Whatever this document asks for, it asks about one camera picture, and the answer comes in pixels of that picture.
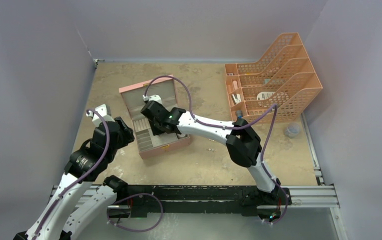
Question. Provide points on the orange mesh file organizer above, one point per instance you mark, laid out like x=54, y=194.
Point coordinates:
x=286, y=69

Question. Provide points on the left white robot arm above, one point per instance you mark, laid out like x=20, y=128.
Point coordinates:
x=61, y=220

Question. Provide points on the clear plastic cup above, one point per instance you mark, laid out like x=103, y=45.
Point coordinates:
x=292, y=130

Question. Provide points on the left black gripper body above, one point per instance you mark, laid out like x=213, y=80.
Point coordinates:
x=125, y=137

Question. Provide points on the small blue capped bottle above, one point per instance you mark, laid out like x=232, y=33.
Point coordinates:
x=239, y=114

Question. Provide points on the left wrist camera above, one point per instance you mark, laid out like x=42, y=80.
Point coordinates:
x=100, y=112

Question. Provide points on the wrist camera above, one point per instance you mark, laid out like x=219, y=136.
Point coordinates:
x=100, y=112
x=155, y=97

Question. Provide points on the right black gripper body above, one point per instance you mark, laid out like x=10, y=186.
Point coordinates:
x=155, y=128

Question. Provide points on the white label card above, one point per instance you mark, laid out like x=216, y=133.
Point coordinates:
x=264, y=95

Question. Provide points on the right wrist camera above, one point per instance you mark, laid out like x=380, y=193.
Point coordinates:
x=155, y=97

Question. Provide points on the pink jewelry box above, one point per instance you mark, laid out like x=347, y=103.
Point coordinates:
x=148, y=144

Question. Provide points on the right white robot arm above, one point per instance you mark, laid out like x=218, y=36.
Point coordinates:
x=242, y=142

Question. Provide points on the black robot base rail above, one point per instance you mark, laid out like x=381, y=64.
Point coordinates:
x=139, y=200

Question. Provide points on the white stapler in organizer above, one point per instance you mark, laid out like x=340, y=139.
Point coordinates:
x=236, y=98

